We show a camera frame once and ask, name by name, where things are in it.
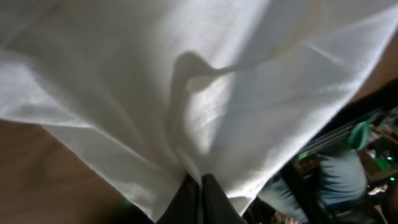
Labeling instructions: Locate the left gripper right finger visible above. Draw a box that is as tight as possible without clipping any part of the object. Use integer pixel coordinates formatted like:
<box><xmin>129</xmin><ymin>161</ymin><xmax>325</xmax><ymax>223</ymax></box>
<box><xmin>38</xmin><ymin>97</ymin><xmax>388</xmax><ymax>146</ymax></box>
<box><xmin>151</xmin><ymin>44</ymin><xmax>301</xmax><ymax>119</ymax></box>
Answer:
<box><xmin>201</xmin><ymin>174</ymin><xmax>246</xmax><ymax>224</ymax></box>

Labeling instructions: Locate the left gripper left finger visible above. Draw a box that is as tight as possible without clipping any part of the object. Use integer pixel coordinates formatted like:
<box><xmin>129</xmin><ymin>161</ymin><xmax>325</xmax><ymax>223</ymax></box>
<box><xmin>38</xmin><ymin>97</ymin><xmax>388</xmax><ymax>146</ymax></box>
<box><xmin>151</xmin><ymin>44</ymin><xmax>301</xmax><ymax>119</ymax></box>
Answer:
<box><xmin>156</xmin><ymin>175</ymin><xmax>200</xmax><ymax>224</ymax></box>

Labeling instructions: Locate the white t-shirt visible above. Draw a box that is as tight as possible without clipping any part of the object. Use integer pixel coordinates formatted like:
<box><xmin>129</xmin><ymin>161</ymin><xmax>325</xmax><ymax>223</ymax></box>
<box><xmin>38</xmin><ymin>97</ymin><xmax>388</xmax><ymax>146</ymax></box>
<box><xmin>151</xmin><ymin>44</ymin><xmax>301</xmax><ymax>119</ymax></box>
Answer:
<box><xmin>1</xmin><ymin>0</ymin><xmax>397</xmax><ymax>220</ymax></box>

